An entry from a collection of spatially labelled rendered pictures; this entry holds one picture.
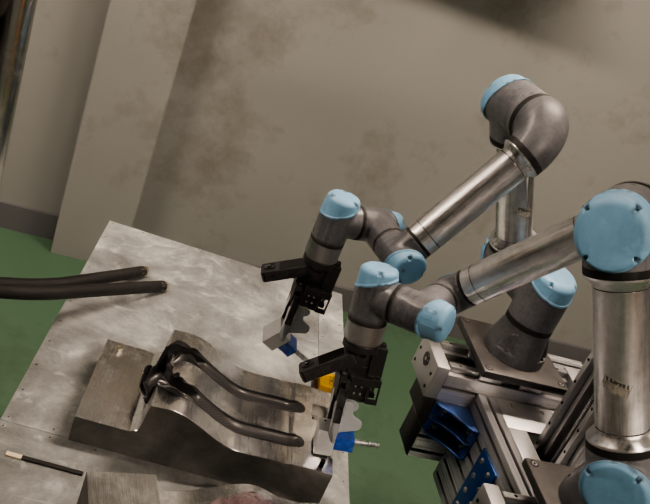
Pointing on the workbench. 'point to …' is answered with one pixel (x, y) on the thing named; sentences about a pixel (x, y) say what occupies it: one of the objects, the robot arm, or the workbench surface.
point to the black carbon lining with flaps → (154, 375)
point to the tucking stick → (44, 463)
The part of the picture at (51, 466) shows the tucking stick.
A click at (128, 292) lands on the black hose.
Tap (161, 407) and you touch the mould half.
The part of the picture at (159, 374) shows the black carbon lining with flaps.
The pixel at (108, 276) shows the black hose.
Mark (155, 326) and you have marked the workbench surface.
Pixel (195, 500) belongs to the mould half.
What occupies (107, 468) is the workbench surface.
